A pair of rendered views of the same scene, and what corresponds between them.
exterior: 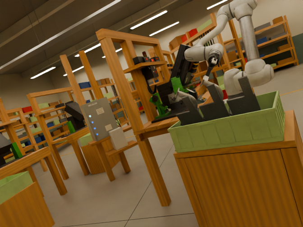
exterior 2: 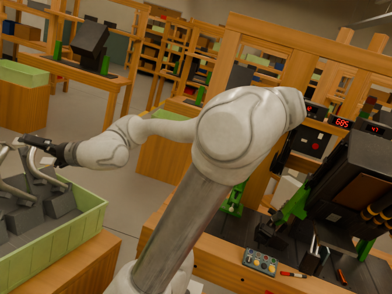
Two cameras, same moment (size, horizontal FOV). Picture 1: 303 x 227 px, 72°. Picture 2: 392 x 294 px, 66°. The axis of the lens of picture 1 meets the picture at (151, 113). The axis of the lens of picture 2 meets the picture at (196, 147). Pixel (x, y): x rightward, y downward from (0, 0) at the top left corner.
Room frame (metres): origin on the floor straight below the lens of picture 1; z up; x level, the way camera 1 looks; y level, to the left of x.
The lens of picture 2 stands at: (1.59, -1.56, 1.76)
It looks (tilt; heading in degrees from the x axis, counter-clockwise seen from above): 19 degrees down; 73
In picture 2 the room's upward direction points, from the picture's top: 17 degrees clockwise
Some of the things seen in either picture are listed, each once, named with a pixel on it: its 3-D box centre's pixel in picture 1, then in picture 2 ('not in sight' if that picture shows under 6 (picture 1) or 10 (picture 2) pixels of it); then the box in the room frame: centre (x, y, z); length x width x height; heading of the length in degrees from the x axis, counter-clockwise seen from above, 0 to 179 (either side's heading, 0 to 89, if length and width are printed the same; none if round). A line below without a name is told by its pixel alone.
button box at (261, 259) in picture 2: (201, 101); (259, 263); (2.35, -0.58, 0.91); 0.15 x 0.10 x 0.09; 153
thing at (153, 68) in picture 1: (150, 72); (309, 139); (2.64, -0.16, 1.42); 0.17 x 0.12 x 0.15; 153
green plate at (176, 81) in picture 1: (177, 84); (301, 202); (2.56, -0.42, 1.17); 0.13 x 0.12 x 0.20; 153
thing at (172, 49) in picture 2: not in sight; (171, 50); (3.21, 9.58, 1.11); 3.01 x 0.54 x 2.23; 158
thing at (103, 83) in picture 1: (102, 108); not in sight; (8.25, 1.75, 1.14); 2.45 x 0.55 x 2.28; 158
